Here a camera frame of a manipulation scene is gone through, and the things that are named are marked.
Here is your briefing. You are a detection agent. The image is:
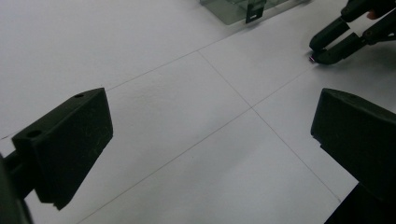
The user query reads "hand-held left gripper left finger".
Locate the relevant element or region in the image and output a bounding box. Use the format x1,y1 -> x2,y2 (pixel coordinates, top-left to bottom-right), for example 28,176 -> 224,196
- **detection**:
11,87 -> 114,211

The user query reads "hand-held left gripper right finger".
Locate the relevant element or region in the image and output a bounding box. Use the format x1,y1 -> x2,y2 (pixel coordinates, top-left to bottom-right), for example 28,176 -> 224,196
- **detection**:
310,88 -> 396,203

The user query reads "grey transparent compartment box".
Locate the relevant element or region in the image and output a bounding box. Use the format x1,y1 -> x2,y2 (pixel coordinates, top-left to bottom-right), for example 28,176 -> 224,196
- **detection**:
199,0 -> 312,26

